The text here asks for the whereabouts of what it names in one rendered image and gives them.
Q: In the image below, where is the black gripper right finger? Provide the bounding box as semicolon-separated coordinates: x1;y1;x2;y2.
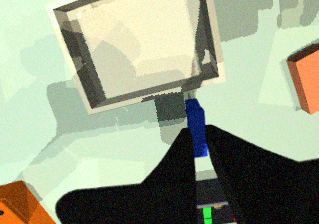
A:
205;124;319;224

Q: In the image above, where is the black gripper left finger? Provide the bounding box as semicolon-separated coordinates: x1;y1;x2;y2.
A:
54;127;198;224

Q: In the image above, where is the green fuse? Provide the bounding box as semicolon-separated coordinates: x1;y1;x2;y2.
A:
202;207;212;224

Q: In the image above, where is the dark grey fuse block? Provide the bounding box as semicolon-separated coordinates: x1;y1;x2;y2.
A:
196;177;237;224

